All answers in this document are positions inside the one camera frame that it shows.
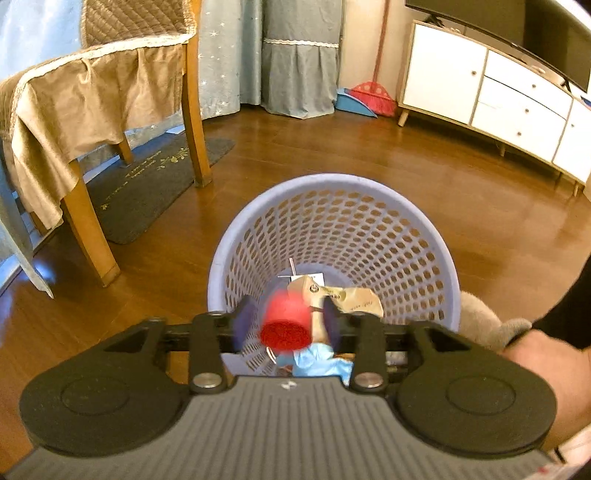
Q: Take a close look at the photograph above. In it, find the person's black clothing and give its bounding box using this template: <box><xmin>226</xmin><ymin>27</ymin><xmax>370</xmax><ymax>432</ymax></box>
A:
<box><xmin>531</xmin><ymin>263</ymin><xmax>591</xmax><ymax>349</ymax></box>

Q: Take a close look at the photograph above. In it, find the beige chair cover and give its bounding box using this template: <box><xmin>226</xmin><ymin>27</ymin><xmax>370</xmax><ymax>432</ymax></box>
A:
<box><xmin>0</xmin><ymin>0</ymin><xmax>204</xmax><ymax>229</ymax></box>

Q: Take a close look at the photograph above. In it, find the person's bare leg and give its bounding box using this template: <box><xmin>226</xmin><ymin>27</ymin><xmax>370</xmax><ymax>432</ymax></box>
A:
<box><xmin>501</xmin><ymin>330</ymin><xmax>591</xmax><ymax>450</ymax></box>

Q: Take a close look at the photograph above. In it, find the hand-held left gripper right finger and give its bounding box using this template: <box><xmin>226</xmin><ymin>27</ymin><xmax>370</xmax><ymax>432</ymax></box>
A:
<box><xmin>323</xmin><ymin>296</ymin><xmax>478</xmax><ymax>394</ymax></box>

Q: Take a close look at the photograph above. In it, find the red broom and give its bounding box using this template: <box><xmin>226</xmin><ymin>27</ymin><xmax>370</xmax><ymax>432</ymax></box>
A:
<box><xmin>348</xmin><ymin>0</ymin><xmax>397</xmax><ymax>117</ymax></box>

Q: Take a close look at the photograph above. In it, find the blue dustpan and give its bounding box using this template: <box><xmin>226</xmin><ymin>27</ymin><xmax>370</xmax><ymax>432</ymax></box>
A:
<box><xmin>333</xmin><ymin>88</ymin><xmax>378</xmax><ymax>118</ymax></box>

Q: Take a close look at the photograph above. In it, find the orange foam fruit net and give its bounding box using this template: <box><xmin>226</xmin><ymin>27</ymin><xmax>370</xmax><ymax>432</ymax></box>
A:
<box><xmin>259</xmin><ymin>288</ymin><xmax>315</xmax><ymax>352</ymax></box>

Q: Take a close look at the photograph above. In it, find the lavender plastic mesh basket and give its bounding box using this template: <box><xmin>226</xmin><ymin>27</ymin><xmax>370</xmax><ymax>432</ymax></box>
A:
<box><xmin>207</xmin><ymin>173</ymin><xmax>461</xmax><ymax>384</ymax></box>

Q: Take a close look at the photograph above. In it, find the white drawer cabinet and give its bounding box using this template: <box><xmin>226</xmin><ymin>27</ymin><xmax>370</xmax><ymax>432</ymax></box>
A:
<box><xmin>397</xmin><ymin>19</ymin><xmax>591</xmax><ymax>197</ymax></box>

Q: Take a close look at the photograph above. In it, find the blue milk carton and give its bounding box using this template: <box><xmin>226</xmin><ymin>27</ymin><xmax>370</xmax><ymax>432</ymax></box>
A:
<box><xmin>276</xmin><ymin>257</ymin><xmax>324</xmax><ymax>289</ymax></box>

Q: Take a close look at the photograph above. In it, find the grey curtain with lace trim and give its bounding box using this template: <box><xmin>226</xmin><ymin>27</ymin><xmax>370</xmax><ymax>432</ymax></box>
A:
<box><xmin>261</xmin><ymin>0</ymin><xmax>345</xmax><ymax>120</ymax></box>

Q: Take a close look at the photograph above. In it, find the grey starry curtain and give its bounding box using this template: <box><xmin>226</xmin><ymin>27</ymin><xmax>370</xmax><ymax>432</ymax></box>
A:
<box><xmin>198</xmin><ymin>0</ymin><xmax>265</xmax><ymax>121</ymax></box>

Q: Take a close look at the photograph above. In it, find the black television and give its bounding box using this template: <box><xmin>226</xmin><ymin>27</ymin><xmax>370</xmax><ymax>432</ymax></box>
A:
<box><xmin>405</xmin><ymin>0</ymin><xmax>591</xmax><ymax>93</ymax></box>

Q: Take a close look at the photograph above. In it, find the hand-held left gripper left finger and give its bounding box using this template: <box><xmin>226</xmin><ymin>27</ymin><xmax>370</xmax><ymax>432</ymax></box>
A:
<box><xmin>104</xmin><ymin>295</ymin><xmax>257</xmax><ymax>394</ymax></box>

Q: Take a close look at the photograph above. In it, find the beige paper pouch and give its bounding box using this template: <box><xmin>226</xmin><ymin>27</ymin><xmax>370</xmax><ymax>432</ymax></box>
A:
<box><xmin>286</xmin><ymin>274</ymin><xmax>384</xmax><ymax>344</ymax></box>

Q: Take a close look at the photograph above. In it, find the dark grey door mat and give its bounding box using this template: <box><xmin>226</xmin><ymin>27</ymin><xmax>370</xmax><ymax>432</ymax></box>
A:
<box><xmin>85</xmin><ymin>136</ymin><xmax>236</xmax><ymax>245</ymax></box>

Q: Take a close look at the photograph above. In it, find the grey plush slipper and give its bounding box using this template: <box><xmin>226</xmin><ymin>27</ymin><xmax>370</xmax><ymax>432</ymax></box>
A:
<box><xmin>459</xmin><ymin>291</ymin><xmax>533</xmax><ymax>354</ymax></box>

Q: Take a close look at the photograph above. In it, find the blue face mask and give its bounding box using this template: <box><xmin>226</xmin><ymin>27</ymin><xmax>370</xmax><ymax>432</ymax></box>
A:
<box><xmin>277</xmin><ymin>344</ymin><xmax>355</xmax><ymax>384</ymax></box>

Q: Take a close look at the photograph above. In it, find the wooden chair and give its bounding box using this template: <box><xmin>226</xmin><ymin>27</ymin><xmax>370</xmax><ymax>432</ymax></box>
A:
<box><xmin>0</xmin><ymin>0</ymin><xmax>213</xmax><ymax>287</ymax></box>

